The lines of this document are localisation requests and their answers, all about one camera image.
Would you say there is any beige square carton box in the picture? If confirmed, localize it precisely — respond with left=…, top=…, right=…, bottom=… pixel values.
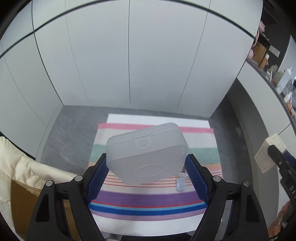
left=253, top=133, right=287, bottom=174

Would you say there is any translucent square plastic case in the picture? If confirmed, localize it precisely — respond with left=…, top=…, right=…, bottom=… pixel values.
left=106, top=123, right=189, bottom=186

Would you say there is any brown box on shelf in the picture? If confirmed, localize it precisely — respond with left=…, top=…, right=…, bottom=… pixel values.
left=252, top=42, right=269, bottom=69

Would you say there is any brown cardboard box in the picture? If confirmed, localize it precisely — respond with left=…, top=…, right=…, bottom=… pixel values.
left=11, top=180, right=81, bottom=240

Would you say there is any grey blue oval case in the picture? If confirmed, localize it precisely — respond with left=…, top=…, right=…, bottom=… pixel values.
left=176, top=177, right=186, bottom=192

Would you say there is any striped colourful cloth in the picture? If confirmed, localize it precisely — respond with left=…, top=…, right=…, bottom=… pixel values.
left=87, top=122, right=223, bottom=229

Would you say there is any cream padded chair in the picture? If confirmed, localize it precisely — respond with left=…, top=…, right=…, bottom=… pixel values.
left=1, top=137, right=76, bottom=239

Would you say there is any white spray bottle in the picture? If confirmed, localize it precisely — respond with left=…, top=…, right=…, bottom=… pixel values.
left=275, top=67, right=292, bottom=94

